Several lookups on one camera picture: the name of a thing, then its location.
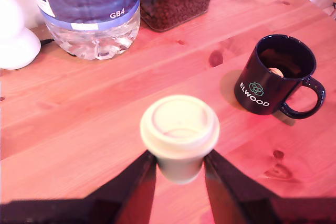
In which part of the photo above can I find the cream coffee capsule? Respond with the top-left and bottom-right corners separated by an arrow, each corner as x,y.
139,94 -> 221,185

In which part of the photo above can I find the pale coffee capsule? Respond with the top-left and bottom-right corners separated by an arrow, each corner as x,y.
267,68 -> 285,78

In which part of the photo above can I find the clear jar of coffee beans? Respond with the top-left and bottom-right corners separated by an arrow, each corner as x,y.
139,0 -> 214,33

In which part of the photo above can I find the dark mug with white lettering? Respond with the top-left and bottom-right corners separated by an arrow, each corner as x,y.
233,34 -> 326,120

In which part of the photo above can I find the large clear water bottle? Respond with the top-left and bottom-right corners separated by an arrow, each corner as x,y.
26,0 -> 141,61

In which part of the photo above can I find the thin black camera cable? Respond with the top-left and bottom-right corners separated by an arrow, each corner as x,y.
39,38 -> 77,57

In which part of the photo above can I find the small white round camera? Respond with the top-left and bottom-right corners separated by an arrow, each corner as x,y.
0,0 -> 42,70

